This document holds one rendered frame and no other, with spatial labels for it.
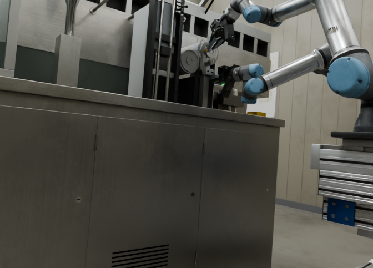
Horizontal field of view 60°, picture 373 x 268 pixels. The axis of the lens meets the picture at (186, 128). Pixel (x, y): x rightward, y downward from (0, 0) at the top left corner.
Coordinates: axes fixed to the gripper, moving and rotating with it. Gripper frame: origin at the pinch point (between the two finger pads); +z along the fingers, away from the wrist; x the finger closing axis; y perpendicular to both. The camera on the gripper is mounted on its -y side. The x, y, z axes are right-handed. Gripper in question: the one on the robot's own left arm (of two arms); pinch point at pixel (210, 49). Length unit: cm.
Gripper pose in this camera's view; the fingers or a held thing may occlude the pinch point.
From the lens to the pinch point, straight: 178.9
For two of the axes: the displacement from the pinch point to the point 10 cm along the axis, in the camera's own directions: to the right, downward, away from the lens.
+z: -4.9, 6.3, 6.0
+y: -3.1, -7.7, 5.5
